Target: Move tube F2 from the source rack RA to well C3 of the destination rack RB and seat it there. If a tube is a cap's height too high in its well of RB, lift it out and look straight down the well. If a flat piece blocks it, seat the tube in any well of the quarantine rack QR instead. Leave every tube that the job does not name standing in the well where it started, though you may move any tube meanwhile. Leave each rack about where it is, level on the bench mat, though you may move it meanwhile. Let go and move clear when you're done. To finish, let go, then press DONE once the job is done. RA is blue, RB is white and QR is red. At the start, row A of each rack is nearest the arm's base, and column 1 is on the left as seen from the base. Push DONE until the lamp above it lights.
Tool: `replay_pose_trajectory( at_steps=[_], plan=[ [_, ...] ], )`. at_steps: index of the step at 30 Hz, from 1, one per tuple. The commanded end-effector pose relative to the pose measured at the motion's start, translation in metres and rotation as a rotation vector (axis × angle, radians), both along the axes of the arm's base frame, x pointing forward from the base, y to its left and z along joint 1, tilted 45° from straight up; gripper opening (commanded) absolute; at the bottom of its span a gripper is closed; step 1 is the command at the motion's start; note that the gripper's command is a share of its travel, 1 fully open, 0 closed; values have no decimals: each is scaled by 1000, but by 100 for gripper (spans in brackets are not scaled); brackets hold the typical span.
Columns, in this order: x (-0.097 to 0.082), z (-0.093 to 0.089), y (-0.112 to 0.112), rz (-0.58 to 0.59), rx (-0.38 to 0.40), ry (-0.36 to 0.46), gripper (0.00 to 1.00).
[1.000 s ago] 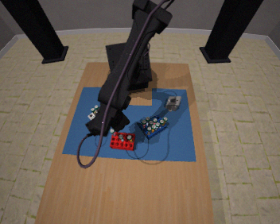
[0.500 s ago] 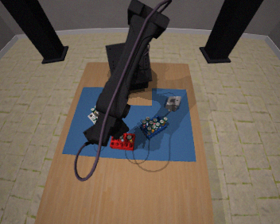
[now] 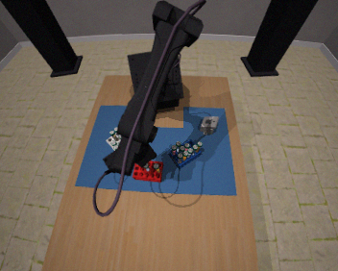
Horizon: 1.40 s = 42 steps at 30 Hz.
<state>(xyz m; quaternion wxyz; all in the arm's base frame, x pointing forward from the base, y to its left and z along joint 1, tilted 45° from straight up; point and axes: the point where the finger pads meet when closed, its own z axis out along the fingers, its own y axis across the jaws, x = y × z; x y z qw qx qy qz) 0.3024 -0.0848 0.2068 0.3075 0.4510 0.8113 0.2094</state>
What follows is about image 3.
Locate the white tube cap with printed label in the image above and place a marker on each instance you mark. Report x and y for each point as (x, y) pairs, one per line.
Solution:
(178, 144)

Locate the red tube rack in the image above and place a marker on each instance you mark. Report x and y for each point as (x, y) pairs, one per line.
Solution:
(147, 175)

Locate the blue bench mat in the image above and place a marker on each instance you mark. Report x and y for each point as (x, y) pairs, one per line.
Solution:
(211, 173)

